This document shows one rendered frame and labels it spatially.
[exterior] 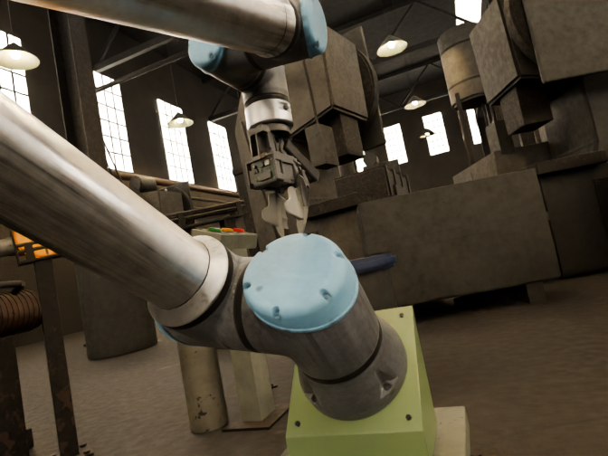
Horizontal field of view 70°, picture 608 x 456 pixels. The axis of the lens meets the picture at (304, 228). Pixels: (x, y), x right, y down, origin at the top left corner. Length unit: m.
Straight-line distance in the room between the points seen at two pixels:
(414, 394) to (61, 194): 0.57
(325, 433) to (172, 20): 0.62
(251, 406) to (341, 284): 0.92
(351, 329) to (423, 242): 1.98
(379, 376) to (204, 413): 0.85
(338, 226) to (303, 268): 2.69
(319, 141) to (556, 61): 1.65
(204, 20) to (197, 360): 1.10
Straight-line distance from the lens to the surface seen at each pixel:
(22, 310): 1.55
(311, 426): 0.78
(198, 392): 1.46
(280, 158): 0.80
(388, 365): 0.72
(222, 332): 0.68
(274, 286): 0.58
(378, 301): 1.60
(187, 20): 0.52
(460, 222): 2.62
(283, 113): 0.85
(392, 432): 0.73
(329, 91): 3.45
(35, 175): 0.49
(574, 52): 3.58
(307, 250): 0.61
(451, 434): 0.84
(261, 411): 1.44
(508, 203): 2.71
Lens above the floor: 0.44
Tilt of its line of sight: 5 degrees up
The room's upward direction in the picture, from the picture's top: 11 degrees counter-clockwise
